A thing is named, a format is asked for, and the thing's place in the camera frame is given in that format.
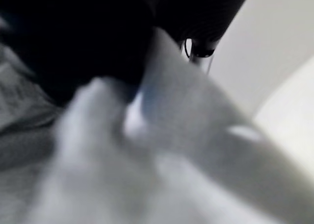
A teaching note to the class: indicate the light grey garment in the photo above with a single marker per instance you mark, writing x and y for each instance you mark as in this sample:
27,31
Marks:
176,116

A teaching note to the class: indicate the grey fabric sofa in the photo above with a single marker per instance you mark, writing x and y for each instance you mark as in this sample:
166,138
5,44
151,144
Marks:
20,128

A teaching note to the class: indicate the right robot hand black cloth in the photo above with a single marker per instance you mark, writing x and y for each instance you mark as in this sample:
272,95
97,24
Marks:
86,32

